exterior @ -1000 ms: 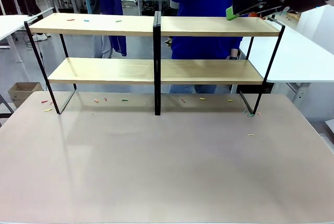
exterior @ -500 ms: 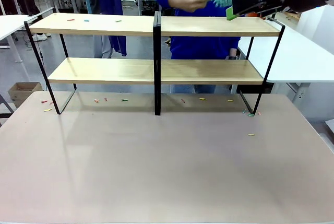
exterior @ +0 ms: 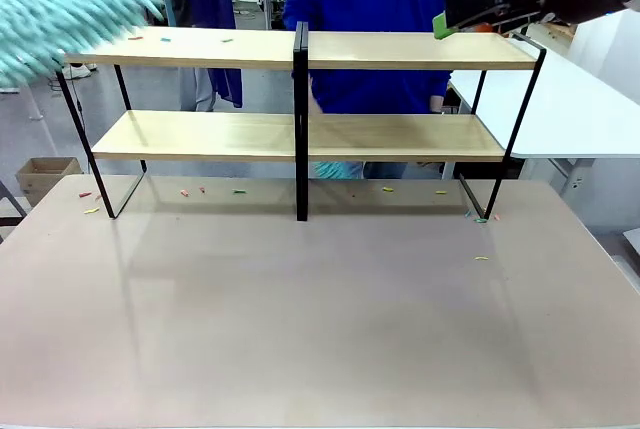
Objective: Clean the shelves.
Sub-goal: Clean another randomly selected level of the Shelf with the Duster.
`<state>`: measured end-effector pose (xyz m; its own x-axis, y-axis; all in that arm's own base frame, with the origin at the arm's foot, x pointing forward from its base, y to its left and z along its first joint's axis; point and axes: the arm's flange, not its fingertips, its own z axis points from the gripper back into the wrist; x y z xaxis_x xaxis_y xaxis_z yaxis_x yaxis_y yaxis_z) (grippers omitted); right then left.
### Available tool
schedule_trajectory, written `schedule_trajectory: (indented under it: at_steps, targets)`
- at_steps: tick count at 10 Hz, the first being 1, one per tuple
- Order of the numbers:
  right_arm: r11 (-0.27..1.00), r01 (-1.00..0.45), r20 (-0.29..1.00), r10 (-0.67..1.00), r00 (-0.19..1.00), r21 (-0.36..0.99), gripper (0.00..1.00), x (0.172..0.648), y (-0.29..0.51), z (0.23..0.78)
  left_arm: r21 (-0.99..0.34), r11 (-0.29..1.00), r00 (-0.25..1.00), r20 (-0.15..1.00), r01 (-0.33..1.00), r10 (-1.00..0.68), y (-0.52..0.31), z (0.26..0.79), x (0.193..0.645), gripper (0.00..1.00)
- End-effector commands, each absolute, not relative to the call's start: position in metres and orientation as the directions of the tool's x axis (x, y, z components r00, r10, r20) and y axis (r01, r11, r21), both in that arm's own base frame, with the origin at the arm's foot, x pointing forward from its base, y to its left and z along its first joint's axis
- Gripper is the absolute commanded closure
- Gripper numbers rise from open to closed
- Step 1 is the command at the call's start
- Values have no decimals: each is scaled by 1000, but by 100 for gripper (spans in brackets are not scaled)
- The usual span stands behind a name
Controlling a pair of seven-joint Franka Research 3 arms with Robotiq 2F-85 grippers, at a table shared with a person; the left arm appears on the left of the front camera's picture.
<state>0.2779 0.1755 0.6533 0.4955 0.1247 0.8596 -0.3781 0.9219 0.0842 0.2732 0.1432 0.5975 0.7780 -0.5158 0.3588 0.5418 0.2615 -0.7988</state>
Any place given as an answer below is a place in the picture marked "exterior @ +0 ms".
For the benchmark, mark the wooden shelf unit black frame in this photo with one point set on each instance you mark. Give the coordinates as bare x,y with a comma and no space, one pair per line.
301,99

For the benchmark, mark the large white table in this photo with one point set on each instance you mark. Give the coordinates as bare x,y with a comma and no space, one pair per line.
565,109

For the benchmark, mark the person's right hand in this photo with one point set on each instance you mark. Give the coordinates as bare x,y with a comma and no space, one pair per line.
316,99

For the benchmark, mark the person's left forearm blue sleeve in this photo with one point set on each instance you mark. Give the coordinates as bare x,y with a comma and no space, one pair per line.
440,83

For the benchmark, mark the brown cardboard box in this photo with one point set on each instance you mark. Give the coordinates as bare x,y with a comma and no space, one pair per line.
42,179

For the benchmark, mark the teal chenille duster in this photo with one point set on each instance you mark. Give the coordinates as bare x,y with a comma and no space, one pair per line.
65,4
330,170

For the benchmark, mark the person's left hand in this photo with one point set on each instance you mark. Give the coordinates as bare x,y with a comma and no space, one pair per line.
437,104

